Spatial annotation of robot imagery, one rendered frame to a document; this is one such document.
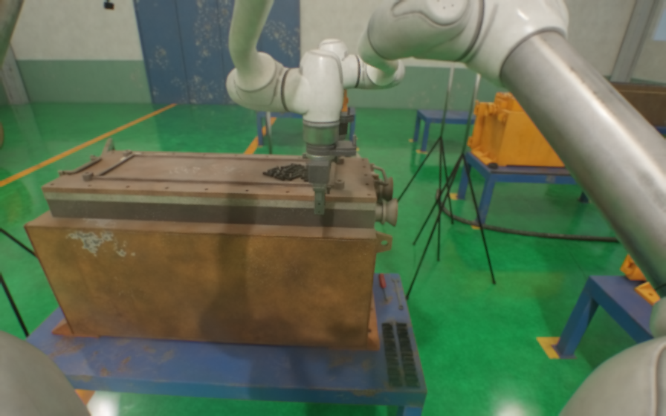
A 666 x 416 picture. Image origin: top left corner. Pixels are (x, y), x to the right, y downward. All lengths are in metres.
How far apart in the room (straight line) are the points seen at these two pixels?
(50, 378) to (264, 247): 1.05
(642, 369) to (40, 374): 0.37
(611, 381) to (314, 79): 0.70
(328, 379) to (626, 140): 1.32
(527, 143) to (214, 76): 8.58
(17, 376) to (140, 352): 1.53
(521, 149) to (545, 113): 3.75
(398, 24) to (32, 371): 0.57
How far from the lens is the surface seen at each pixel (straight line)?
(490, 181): 4.01
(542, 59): 0.59
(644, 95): 8.46
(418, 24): 0.56
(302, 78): 0.81
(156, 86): 11.45
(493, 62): 0.63
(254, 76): 0.82
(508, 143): 4.21
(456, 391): 2.42
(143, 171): 1.63
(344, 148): 0.84
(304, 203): 1.26
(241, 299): 1.48
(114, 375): 1.77
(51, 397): 0.30
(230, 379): 1.59
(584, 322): 2.75
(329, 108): 0.80
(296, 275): 1.35
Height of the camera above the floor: 1.89
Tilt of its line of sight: 27 degrees down
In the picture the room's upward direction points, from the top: 2 degrees clockwise
